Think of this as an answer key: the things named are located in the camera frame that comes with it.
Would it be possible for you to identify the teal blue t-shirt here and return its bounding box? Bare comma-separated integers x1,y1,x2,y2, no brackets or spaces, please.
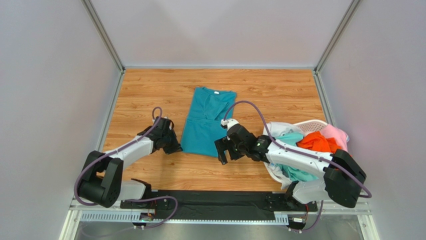
180,87,237,158

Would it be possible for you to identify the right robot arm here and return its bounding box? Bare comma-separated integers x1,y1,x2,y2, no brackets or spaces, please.
214,118,367,208

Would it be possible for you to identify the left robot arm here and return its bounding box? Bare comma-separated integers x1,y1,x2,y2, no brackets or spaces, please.
74,116,182,208

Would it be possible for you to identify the white t-shirt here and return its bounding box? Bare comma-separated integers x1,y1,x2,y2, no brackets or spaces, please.
263,122,305,190

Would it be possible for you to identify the mint green t-shirt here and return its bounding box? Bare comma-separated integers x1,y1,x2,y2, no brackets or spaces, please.
272,132,319,183

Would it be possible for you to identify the orange t-shirt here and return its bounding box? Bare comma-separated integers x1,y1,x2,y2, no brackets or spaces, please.
296,131,347,154

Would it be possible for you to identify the white laundry basket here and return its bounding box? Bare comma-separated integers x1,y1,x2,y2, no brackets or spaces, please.
263,119,328,187

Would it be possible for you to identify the pink t-shirt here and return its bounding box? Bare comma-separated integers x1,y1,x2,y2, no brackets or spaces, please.
319,124,350,151

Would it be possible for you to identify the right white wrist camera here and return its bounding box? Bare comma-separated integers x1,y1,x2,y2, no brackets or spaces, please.
220,118,239,131

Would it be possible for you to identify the aluminium frame rail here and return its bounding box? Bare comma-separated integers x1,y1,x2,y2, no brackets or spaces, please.
60,190,379,240

